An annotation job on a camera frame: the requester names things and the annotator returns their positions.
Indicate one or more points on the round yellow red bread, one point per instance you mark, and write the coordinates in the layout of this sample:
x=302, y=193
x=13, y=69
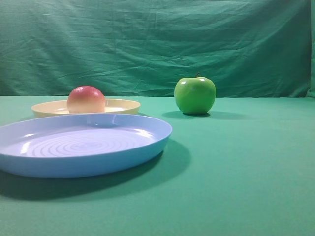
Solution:
x=86, y=99

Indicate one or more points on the blue plastic plate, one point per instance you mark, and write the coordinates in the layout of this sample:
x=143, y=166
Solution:
x=85, y=145

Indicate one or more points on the yellow plastic plate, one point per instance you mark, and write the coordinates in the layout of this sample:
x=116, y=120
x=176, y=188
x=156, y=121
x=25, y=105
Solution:
x=59, y=107

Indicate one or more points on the green apple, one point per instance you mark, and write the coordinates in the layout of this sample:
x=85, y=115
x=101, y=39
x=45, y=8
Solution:
x=195, y=95

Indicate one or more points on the green backdrop cloth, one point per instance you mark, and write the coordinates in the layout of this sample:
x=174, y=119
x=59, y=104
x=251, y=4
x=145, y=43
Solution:
x=248, y=48

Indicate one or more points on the green tablecloth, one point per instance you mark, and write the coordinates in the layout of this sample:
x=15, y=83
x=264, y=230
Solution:
x=246, y=169

